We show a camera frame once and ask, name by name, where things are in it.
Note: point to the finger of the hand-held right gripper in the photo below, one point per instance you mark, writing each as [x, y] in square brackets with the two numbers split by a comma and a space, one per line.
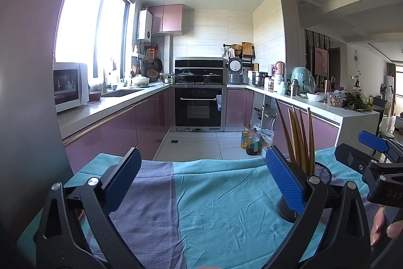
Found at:
[374, 141]
[351, 158]

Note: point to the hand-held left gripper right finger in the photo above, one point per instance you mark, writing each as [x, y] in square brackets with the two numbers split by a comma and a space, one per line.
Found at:
[285, 180]

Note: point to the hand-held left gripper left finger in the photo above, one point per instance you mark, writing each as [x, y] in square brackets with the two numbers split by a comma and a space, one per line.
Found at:
[124, 176]

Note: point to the black mesh holder cup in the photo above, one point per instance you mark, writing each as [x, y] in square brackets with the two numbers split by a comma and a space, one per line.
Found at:
[322, 174]

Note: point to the bundle of wooden chopsticks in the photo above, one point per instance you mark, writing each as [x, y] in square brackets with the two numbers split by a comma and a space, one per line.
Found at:
[296, 136]

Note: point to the person's right hand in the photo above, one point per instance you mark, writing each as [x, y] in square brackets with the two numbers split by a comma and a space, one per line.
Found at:
[379, 228]

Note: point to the pink base cabinet row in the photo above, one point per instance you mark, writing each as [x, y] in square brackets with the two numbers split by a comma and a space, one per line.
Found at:
[324, 130]
[119, 124]

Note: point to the green leafy plant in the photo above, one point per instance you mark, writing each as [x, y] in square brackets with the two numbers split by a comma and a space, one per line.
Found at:
[357, 102]

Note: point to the clear plastic bag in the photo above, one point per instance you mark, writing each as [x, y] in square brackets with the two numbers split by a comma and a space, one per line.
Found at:
[266, 136]

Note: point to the dark cooking oil bottle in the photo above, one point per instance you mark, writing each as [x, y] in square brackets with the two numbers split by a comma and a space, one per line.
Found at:
[252, 144]

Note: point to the clear plastic food box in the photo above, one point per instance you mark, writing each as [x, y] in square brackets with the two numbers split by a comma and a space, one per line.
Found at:
[335, 100]

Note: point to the teal and grey tablecloth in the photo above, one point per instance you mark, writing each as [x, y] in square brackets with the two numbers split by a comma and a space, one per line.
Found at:
[220, 193]

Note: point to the white bowl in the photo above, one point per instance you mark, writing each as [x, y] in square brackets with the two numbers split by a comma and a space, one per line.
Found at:
[316, 97]

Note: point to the dark red bowl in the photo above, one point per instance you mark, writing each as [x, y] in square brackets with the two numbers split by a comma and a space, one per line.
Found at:
[94, 97]

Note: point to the steel thermos bottle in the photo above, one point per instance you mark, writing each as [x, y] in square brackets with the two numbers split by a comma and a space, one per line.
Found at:
[294, 88]

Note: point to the pale green kitchen appliance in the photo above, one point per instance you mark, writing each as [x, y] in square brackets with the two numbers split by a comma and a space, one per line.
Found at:
[303, 80]

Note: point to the white casserole dish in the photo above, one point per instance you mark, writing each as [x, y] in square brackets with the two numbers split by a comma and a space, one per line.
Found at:
[140, 81]

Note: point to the steel sink faucet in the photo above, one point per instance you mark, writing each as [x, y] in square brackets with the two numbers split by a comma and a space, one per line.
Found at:
[105, 80]

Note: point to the black built-in oven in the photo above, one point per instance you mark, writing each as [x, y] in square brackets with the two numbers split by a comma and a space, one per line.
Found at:
[199, 108]

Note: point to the white microwave oven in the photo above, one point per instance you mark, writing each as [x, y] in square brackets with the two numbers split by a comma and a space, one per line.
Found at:
[71, 87]

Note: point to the stainless steel pot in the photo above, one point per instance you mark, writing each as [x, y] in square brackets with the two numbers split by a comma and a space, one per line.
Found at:
[259, 79]

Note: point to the pink electric kettle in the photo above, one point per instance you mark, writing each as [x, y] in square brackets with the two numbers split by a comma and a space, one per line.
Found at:
[279, 69]

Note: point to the hanging black frying pan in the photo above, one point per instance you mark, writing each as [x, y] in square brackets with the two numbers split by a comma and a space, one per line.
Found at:
[158, 64]

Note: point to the black pot with lid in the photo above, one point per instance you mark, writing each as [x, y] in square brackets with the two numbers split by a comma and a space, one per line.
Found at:
[211, 77]
[186, 76]

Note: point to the grey rice cooker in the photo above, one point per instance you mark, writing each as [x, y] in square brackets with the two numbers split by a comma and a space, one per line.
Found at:
[236, 70]

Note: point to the black range hood panel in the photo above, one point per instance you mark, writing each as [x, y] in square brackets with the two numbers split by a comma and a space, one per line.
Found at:
[199, 63]

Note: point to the wooden cutting board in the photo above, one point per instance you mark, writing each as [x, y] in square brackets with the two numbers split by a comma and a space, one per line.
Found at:
[248, 49]

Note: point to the large kitchen window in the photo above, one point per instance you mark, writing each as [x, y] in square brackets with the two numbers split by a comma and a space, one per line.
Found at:
[91, 26]

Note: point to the round wall clock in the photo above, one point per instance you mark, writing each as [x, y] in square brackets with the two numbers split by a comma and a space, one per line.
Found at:
[356, 57]

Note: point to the framed wall picture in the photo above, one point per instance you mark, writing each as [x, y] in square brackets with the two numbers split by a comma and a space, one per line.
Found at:
[321, 64]

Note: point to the white wall water heater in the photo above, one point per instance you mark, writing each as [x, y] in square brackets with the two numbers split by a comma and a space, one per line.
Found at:
[144, 26]

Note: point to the pink wall cabinet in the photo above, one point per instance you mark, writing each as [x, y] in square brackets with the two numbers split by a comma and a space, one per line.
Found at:
[166, 19]

